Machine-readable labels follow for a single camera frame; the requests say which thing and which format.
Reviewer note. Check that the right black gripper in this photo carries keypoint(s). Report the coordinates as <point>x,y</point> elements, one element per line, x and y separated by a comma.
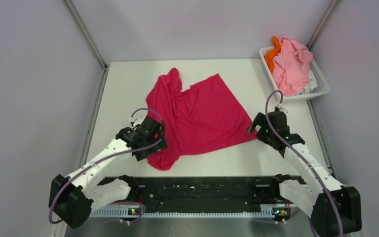
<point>261,120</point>

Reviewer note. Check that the light pink t-shirt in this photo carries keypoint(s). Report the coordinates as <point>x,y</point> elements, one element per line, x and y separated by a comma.
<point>291,67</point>

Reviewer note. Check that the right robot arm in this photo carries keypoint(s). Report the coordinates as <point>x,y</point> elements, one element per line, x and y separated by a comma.
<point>333,208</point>

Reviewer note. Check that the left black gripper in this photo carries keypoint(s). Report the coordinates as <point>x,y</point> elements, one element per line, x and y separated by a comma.
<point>141,154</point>

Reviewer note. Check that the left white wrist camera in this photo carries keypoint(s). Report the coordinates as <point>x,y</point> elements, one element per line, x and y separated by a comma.
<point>134,121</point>

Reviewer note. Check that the orange t-shirt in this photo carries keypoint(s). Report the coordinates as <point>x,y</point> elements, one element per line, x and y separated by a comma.
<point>272,53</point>

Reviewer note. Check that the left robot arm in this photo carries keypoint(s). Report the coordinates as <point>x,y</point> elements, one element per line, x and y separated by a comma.
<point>75,196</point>

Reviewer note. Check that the grey slotted cable duct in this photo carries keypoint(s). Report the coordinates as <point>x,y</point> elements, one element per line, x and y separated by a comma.
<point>267,211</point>

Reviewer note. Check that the white plastic basket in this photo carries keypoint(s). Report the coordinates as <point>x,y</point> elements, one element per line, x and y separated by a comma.
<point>322,88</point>

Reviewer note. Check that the magenta t-shirt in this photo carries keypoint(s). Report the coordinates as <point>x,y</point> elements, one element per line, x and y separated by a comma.
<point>202,119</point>

